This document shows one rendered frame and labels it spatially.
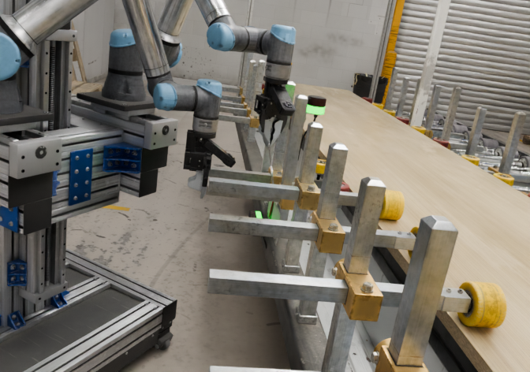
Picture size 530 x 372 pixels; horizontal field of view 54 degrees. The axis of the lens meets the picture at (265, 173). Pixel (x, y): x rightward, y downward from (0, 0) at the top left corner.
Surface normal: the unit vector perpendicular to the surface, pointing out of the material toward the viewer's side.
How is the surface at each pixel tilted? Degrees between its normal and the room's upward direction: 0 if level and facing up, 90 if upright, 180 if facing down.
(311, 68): 90
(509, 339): 0
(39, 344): 0
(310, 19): 90
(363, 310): 90
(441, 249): 90
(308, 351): 0
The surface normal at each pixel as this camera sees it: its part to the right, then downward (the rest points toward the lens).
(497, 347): 0.15, -0.95
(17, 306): 0.86, 0.26
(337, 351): 0.11, 0.30
